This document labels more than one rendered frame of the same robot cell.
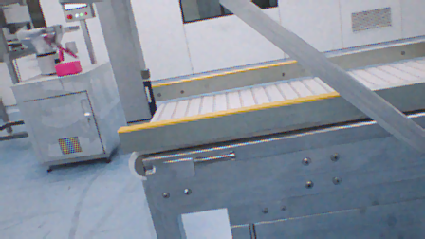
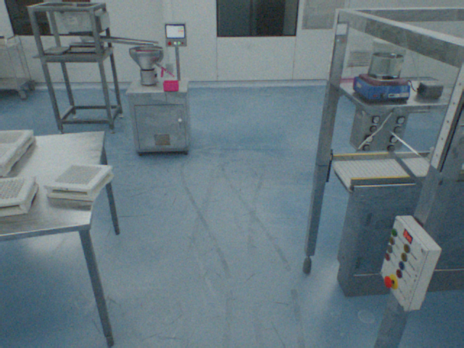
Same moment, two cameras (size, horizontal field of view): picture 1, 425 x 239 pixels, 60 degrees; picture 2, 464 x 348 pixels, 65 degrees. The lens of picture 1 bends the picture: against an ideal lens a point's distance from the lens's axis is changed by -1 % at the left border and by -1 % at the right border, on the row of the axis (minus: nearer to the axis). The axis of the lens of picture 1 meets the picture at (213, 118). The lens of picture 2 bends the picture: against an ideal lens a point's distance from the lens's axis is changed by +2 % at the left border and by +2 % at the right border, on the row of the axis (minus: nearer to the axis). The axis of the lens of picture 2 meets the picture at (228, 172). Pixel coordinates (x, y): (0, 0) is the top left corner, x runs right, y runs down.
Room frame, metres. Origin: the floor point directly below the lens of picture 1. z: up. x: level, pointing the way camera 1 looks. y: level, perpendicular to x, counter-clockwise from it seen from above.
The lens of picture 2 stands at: (-1.01, 1.02, 1.90)
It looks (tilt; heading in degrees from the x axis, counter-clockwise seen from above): 29 degrees down; 351
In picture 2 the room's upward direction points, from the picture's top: straight up
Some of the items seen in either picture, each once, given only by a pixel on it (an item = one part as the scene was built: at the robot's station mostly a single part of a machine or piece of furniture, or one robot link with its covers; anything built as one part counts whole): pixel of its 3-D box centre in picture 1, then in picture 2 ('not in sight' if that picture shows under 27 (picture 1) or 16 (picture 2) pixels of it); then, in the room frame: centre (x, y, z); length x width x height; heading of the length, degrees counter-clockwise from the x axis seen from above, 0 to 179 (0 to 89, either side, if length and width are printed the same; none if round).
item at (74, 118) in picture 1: (76, 115); (162, 117); (3.06, 1.14, 0.38); 0.63 x 0.57 x 0.76; 84
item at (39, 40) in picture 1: (54, 49); (154, 66); (3.12, 1.18, 0.95); 0.49 x 0.36 x 0.37; 84
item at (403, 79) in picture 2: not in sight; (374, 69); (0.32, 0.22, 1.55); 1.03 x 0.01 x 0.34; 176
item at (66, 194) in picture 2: not in sight; (81, 184); (0.73, 1.52, 0.90); 0.24 x 0.24 x 0.02; 72
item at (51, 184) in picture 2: not in sight; (80, 176); (0.73, 1.52, 0.95); 0.25 x 0.24 x 0.02; 162
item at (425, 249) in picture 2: not in sight; (408, 262); (-0.22, 0.29, 1.05); 0.17 x 0.06 x 0.26; 176
